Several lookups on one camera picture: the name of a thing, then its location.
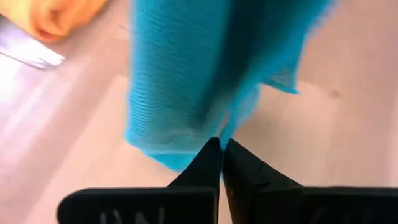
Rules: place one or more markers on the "clear plastic bin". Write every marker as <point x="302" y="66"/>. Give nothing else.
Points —
<point x="28" y="51"/>

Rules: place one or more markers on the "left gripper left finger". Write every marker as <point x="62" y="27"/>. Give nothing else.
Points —
<point x="206" y="168"/>

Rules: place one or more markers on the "teal microfiber towel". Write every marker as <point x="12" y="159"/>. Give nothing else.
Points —
<point x="174" y="77"/>

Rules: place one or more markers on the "orange microfiber towel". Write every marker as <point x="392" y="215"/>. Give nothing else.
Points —
<point x="53" y="18"/>

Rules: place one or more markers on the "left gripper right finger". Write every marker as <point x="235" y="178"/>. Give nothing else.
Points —
<point x="245" y="183"/>

